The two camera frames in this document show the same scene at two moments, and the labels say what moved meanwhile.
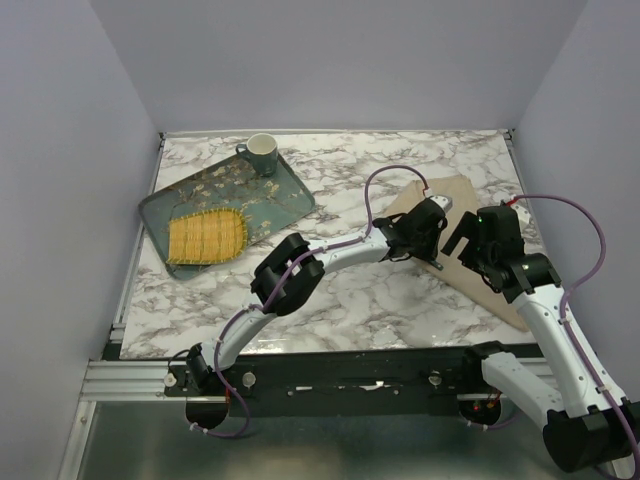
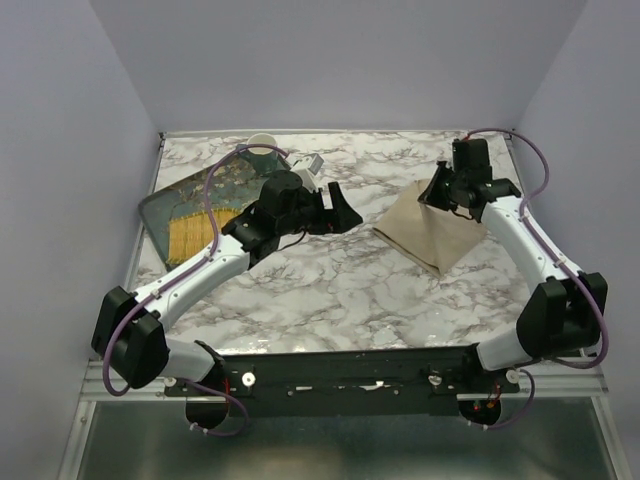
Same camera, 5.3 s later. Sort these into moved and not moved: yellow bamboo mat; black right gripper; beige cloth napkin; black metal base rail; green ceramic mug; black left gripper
Moved: beige cloth napkin; black left gripper; black right gripper
Not moved: yellow bamboo mat; green ceramic mug; black metal base rail
